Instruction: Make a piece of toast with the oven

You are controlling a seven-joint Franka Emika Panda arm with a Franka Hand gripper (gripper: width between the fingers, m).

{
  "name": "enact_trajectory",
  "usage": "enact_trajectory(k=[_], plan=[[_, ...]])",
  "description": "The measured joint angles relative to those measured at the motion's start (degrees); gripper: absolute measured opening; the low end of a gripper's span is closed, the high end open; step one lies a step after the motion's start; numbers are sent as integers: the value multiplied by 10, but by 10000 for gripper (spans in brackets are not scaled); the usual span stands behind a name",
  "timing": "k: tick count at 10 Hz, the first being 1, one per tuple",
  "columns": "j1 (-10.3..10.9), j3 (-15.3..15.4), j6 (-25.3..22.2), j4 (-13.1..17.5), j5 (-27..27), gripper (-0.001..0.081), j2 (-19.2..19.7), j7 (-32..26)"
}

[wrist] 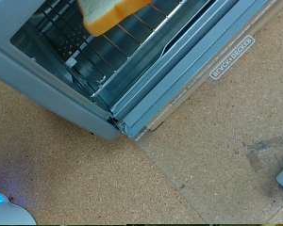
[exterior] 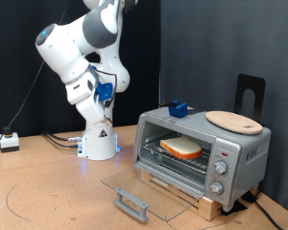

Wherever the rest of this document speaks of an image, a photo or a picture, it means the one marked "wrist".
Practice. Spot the white bread slice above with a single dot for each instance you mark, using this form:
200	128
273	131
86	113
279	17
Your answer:
107	15

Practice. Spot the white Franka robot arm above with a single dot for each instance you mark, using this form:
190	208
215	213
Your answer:
6	213

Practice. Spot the silver toaster oven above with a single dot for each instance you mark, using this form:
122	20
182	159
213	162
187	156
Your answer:
53	94

